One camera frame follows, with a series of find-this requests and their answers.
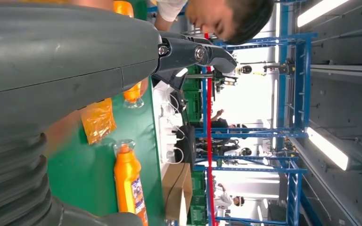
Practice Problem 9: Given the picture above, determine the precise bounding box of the blue steel rack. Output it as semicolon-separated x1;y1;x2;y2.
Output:
193;0;319;226

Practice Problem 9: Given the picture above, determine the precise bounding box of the seated person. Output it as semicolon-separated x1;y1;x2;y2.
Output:
43;0;275;157

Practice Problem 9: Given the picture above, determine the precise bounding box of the brown cardboard box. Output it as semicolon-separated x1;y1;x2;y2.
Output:
161;170;193;223

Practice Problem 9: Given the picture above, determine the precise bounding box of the green crate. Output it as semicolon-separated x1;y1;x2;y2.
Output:
182;65;204;122
187;169;208;226

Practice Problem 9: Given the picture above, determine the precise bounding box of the white power strip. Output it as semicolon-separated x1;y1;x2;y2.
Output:
159;115;185;165

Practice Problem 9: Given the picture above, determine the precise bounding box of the standing person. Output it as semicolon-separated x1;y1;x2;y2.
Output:
214;184;246;213
210;109;250;157

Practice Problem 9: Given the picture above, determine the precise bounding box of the red pole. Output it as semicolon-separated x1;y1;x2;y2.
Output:
203;32;217;226

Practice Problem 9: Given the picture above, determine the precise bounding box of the ceiling light bar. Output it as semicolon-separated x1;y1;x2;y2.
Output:
296;0;350;28
305;126;350;171

